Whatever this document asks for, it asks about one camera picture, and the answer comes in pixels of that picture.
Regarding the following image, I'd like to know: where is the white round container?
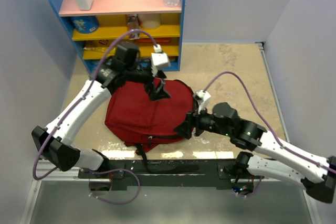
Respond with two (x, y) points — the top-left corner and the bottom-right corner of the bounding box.
(138, 13), (161, 29)

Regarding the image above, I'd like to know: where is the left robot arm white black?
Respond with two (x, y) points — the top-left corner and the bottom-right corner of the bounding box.
(31, 42), (170, 178)

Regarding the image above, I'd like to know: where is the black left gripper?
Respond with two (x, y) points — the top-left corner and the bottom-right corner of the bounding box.
(125, 64), (171, 100)

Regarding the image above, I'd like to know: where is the blue shelf unit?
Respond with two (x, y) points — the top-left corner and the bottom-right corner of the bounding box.
(49, 0), (185, 72)

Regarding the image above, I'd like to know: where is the yellow chips bag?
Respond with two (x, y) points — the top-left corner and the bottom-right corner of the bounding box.
(83, 39), (113, 53)

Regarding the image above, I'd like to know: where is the silver snack packet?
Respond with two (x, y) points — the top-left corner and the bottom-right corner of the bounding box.
(127, 14), (140, 40)

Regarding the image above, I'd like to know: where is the blue snack can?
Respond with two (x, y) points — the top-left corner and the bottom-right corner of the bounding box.
(70, 16), (99, 34)

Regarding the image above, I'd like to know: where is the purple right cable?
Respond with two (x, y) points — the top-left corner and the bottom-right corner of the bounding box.
(203, 71), (336, 198)

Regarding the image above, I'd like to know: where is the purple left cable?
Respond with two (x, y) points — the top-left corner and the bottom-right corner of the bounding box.
(33, 29), (161, 205)

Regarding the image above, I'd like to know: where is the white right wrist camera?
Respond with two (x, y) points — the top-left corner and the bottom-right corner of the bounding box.
(193, 90), (211, 114)

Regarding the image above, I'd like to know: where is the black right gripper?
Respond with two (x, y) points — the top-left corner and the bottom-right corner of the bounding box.
(173, 102), (232, 139)

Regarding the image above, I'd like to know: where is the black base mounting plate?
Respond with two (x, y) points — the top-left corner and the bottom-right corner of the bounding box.
(78, 159), (259, 191)

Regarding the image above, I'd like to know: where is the red backpack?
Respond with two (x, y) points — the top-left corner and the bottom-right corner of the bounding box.
(104, 78), (202, 174)

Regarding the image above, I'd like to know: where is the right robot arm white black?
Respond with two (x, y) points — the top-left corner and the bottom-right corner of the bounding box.
(174, 102), (335, 204)

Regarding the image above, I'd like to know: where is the purple cable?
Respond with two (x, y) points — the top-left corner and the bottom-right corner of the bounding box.
(203, 71), (336, 198)
(33, 29), (161, 205)

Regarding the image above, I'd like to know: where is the red flat box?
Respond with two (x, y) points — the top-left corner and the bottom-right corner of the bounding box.
(136, 37), (171, 44)

